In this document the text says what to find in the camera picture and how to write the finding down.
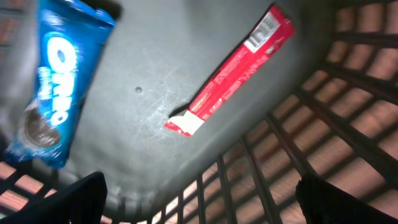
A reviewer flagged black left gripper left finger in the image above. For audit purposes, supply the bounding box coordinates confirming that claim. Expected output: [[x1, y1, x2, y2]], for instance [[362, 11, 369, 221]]
[[1, 172, 108, 224]]

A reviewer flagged blue Oreo cookie pack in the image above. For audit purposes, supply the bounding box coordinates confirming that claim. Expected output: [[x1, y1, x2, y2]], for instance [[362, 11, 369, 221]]
[[4, 0, 117, 169]]

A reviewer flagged grey plastic basket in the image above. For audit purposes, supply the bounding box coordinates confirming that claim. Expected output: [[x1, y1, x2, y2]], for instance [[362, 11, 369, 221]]
[[1, 0, 397, 223]]

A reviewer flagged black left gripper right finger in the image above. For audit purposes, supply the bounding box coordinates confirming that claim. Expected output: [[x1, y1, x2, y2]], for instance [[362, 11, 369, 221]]
[[295, 174, 397, 224]]

